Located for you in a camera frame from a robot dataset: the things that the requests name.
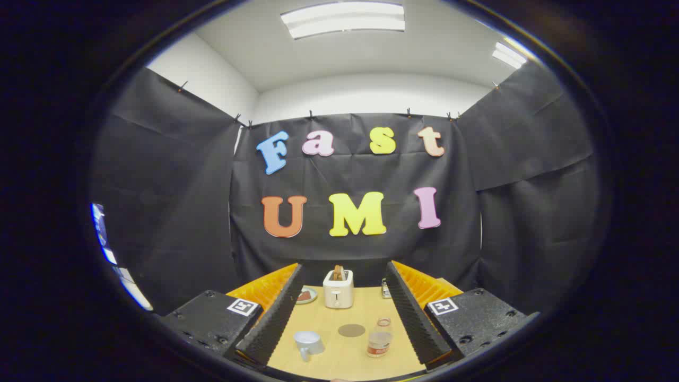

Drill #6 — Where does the white toaster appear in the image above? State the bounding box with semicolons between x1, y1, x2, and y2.
323;269;354;309

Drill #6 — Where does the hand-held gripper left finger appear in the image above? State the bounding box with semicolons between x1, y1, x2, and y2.
156;263;306;372

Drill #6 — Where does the clear plastic juice bottle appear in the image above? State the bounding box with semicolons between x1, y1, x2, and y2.
367;317;393;359

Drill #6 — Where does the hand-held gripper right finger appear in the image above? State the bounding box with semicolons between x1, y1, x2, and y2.
385;260;542;372

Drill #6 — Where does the bright window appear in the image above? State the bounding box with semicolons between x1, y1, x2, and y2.
90;203;154;311

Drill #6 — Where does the long ceiling light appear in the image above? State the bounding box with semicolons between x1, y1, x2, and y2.
280;2;406;40

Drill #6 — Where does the pale blue cup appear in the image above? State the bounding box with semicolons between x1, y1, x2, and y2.
293;331;325;362

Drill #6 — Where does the wooden table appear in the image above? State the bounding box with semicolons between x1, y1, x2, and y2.
265;277;463;381

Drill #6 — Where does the small ceiling light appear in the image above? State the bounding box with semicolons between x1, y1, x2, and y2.
492;41;528;70

